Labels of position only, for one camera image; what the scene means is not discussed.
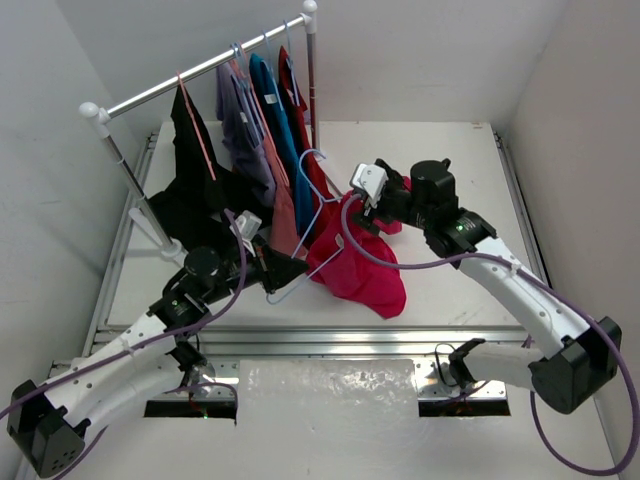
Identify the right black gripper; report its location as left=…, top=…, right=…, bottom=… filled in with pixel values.
left=353, top=174, right=434, bottom=237

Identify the light blue wire hanger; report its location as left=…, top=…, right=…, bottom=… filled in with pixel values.
left=265, top=148, right=344, bottom=306

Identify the magenta t-shirt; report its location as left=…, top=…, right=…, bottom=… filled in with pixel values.
left=306, top=192, right=407, bottom=319

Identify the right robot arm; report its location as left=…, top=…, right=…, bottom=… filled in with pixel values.
left=344, top=159, right=622, bottom=414

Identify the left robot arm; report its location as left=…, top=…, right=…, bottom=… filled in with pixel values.
left=1, top=238, right=308, bottom=479

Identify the salmon pink t-shirt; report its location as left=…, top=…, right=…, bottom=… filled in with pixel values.
left=250, top=84, right=306, bottom=258

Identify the dark red t-shirt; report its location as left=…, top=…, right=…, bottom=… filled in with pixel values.
left=278, top=47, right=340, bottom=248

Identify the black t-shirt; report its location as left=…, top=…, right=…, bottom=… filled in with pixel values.
left=149, top=89, right=271, bottom=254

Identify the purple t-shirt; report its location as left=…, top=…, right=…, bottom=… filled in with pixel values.
left=216, top=61, right=276, bottom=208

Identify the teal t-shirt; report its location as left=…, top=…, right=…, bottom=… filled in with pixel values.
left=249, top=54, right=314, bottom=236

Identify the blue hanger in red shirt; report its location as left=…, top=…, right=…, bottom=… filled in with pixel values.
left=283, top=20, right=300, bottom=106

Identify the blue hanger in purple shirt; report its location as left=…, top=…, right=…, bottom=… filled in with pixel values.
left=231, top=42, right=266, bottom=147

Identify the blue hanger in teal shirt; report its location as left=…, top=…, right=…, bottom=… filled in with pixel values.
left=262, top=30, right=284, bottom=112

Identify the silver clothes rack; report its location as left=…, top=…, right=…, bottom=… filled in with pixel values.
left=78, top=1, right=320, bottom=263

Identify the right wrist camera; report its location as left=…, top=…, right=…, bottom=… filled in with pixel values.
left=349, top=163, right=388, bottom=208

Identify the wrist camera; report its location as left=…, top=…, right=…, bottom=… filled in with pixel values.
left=349, top=163, right=388, bottom=208
left=230, top=210, right=262, bottom=245

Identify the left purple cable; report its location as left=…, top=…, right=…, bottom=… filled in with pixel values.
left=0, top=208, right=249, bottom=480

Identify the purple cable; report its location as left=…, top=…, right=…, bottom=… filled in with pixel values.
left=0, top=208, right=249, bottom=480
left=340, top=194, right=640, bottom=477

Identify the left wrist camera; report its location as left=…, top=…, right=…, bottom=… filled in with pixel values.
left=230, top=210, right=262, bottom=245

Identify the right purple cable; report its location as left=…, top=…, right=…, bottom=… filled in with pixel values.
left=340, top=194, right=640, bottom=477

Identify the aluminium rail frame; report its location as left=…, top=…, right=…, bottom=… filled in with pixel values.
left=14, top=119, right=601, bottom=480

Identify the pink wire hanger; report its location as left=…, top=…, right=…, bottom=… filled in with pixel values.
left=176, top=71, right=217, bottom=182

